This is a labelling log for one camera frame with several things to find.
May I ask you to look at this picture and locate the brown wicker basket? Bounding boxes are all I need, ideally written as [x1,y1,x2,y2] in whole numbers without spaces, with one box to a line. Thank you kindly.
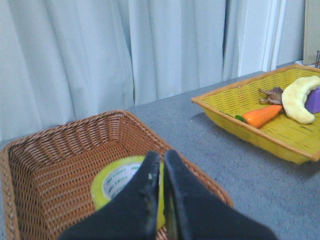
[0,110,234,240]

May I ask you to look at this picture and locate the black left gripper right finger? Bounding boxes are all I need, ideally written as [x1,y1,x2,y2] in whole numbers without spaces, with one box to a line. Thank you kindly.
[163,150,277,240]

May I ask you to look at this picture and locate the yellow packing tape roll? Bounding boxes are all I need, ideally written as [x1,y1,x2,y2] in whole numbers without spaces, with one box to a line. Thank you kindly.
[90,155,165,230]

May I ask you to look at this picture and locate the yellow toy banana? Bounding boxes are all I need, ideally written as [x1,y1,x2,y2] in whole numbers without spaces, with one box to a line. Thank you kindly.
[281,75,320,125]

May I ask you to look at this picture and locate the brown toy animal figure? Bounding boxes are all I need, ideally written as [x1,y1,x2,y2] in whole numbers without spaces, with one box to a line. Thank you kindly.
[259,87,283,105]

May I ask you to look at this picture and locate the orange toy carrot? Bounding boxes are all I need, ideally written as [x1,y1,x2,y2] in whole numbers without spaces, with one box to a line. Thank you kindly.
[235,104,283,128]

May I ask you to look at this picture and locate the white curtain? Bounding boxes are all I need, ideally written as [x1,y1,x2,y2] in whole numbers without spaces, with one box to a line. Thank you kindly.
[0,0,306,141]

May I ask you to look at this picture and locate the purple toy block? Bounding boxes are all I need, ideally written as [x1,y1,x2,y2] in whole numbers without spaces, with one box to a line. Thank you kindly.
[305,87,320,114]

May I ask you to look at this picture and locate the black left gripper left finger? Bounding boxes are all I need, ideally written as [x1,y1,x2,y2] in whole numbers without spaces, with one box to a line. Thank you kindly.
[59,151,161,240]

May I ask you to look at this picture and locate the yellow wicker basket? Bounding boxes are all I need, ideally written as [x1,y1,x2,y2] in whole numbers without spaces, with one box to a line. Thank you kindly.
[192,64,320,164]

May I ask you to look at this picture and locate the beige board at wall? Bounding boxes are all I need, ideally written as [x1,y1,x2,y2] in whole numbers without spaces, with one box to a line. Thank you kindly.
[303,0,320,66]

